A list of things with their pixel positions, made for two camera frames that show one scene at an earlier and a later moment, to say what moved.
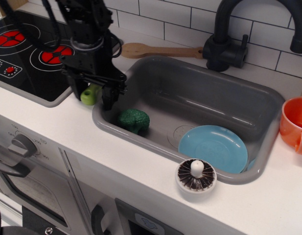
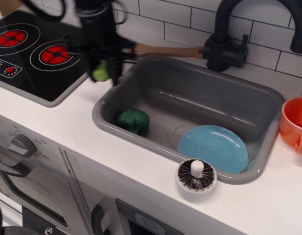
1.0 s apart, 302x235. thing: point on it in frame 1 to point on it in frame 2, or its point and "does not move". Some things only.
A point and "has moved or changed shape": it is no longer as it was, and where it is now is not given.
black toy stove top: [27, 49] does not move
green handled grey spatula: [92, 96] has moved or changed shape
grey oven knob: [22, 144] does not move
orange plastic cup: [293, 124] does not move
